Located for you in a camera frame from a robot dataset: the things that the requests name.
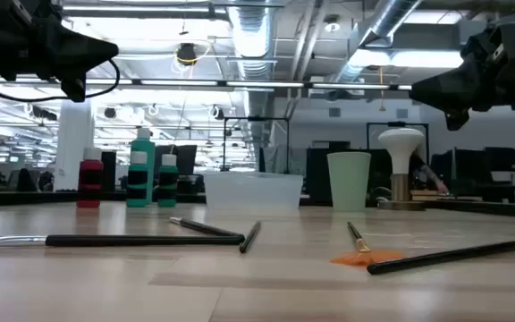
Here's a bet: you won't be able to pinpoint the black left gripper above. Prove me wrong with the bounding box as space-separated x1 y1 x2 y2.
0 0 119 103

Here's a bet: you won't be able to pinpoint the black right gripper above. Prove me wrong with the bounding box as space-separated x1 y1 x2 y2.
409 0 515 131

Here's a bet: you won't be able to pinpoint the large teal paint bottle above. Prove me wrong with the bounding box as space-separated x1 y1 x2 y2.
131 128 156 205

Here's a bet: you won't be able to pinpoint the small red paint bottle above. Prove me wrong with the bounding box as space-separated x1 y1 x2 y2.
76 147 105 209

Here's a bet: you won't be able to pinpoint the black paintbrush orange bristles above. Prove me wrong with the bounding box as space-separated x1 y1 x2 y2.
366 236 515 275

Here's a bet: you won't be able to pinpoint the small green paint bottle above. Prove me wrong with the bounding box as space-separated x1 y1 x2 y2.
156 153 180 208

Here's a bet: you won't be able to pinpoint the orange fan paintbrush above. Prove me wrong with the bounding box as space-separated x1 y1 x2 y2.
329 221 405 268

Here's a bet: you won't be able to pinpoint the thin black silver-ferrule paintbrush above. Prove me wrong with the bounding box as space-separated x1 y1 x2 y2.
169 216 245 238

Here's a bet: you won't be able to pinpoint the clear plastic bin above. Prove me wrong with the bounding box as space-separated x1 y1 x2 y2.
203 172 304 210

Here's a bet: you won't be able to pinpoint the white pillar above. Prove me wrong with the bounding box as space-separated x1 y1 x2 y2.
54 98 96 192

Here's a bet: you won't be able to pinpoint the bright ceiling light panel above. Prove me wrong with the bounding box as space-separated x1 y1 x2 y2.
349 47 464 69

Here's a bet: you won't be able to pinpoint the white mushroom table lamp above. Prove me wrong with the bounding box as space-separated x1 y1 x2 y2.
376 127 426 211

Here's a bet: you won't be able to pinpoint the dark background monitor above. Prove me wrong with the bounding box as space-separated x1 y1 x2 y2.
483 146 515 174

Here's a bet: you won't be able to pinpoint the person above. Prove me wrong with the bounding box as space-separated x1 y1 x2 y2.
410 151 450 196

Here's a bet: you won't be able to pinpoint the stacked wooden boards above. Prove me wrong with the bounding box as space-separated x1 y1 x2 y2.
410 189 482 202

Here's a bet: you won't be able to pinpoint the tall black cabinet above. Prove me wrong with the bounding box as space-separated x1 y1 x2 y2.
100 150 118 193

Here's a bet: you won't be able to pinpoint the pale green cup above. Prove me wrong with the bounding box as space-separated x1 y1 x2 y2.
326 151 372 212

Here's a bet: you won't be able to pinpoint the black background monitors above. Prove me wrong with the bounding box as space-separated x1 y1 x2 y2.
153 144 198 176

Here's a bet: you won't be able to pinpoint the large black screen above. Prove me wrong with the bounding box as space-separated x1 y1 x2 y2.
305 147 393 207

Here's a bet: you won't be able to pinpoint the thick black silver-ferrule paintbrush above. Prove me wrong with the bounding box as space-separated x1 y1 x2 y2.
0 233 246 248

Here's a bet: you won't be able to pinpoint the long LED light bar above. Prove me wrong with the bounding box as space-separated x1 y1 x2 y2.
0 76 413 91

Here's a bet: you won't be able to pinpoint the thin all-black paintbrush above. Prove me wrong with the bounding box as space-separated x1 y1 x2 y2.
239 220 263 254

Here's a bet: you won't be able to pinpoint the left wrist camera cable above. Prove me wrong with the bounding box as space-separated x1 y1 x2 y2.
0 57 121 103

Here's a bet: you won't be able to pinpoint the silver ventilation duct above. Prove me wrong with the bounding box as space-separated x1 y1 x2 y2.
226 0 277 171
335 0 422 84

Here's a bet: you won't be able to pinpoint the ceiling cable reel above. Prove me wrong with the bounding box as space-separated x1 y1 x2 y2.
170 39 214 75

